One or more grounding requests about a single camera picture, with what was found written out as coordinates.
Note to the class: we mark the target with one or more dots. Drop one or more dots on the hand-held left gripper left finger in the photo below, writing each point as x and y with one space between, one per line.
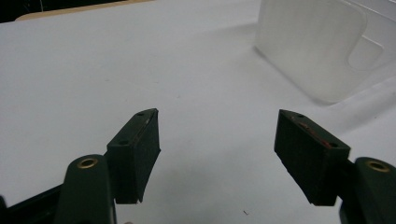
132 161

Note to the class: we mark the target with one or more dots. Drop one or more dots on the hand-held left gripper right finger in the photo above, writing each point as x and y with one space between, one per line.
311 161

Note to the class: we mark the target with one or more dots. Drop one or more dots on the translucent plastic container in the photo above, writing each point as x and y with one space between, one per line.
323 46

